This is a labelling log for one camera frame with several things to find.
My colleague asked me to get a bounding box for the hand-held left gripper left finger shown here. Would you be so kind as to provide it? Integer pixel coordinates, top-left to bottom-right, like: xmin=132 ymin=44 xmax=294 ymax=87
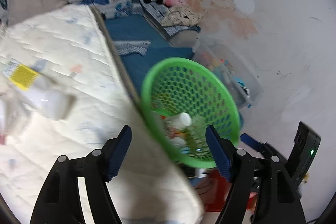
xmin=30 ymin=125 xmax=132 ymax=224

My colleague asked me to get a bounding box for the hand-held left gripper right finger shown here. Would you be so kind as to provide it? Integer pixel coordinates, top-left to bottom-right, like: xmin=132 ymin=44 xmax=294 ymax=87
xmin=205 ymin=125 xmax=306 ymax=224

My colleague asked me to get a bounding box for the white paper cup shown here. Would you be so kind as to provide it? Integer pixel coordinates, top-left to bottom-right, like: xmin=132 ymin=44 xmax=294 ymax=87
xmin=22 ymin=89 xmax=76 ymax=119

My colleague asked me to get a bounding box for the white plastic bottle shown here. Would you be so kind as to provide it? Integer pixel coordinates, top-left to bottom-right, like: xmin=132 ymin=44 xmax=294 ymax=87
xmin=164 ymin=112 xmax=193 ymax=146

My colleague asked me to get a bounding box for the blue bed sheet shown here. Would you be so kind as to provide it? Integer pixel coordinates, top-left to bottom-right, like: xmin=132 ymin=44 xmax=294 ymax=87
xmin=105 ymin=0 xmax=195 ymax=98

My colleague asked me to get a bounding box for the blue striped cloth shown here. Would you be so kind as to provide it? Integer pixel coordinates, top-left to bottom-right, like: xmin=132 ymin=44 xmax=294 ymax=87
xmin=113 ymin=40 xmax=152 ymax=57

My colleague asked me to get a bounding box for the blue striped bench cushion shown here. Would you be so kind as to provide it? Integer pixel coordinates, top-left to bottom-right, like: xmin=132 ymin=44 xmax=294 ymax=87
xmin=138 ymin=0 xmax=201 ymax=47

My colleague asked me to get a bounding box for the green plastic basket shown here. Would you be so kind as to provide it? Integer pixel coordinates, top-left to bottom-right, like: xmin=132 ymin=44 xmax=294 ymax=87
xmin=141 ymin=57 xmax=240 ymax=169

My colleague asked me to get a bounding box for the clear plastic storage box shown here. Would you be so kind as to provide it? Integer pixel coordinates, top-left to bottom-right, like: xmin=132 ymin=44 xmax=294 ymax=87
xmin=193 ymin=38 xmax=264 ymax=109

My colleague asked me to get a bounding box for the spotted plush toy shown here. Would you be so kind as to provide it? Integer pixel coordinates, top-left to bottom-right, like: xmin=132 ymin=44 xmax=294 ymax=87
xmin=161 ymin=6 xmax=202 ymax=27

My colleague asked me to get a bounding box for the red plastic object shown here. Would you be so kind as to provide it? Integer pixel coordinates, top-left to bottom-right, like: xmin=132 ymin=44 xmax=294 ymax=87
xmin=197 ymin=170 xmax=259 ymax=212

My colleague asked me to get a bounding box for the pink plush toy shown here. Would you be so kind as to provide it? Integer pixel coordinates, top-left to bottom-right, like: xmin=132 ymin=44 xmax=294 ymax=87
xmin=164 ymin=0 xmax=187 ymax=8

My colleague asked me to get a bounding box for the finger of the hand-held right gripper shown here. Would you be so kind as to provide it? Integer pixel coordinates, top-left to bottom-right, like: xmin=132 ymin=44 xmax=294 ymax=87
xmin=240 ymin=133 xmax=289 ymax=167

